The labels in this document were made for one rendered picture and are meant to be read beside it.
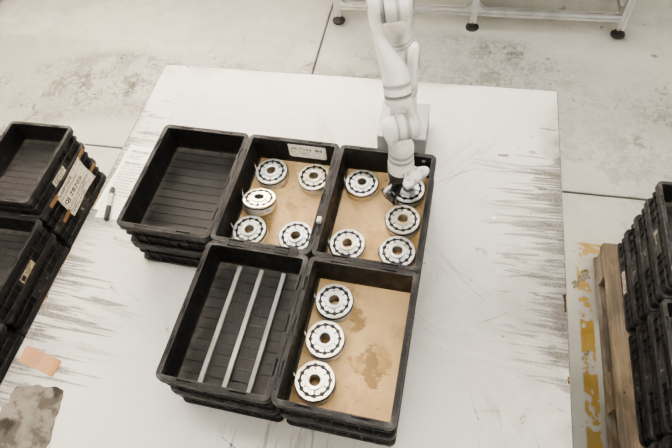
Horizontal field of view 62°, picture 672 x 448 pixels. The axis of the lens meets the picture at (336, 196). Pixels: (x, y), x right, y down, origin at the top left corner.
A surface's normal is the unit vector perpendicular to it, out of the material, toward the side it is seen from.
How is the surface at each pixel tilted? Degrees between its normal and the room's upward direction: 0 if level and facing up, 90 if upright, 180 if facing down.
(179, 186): 0
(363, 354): 0
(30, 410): 2
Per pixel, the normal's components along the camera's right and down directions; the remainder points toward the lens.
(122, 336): -0.09, -0.57
